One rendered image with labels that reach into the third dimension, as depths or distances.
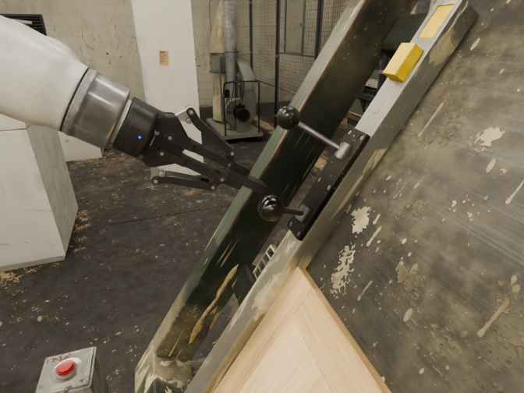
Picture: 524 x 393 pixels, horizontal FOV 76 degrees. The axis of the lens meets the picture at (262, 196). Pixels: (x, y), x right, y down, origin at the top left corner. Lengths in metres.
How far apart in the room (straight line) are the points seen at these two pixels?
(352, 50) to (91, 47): 7.94
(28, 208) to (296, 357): 2.63
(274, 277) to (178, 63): 3.69
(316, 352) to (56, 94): 0.46
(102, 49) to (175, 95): 4.51
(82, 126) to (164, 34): 3.68
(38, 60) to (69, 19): 8.10
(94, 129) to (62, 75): 0.07
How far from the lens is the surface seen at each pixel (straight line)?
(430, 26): 0.61
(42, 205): 2.96
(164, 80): 4.14
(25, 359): 2.50
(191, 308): 0.91
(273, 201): 0.46
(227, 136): 5.59
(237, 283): 0.86
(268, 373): 0.61
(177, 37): 4.13
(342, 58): 0.77
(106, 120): 0.46
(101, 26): 8.51
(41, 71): 0.46
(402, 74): 0.56
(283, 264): 0.59
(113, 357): 2.28
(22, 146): 2.82
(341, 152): 0.55
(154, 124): 0.48
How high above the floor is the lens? 1.66
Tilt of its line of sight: 26 degrees down
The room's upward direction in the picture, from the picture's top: straight up
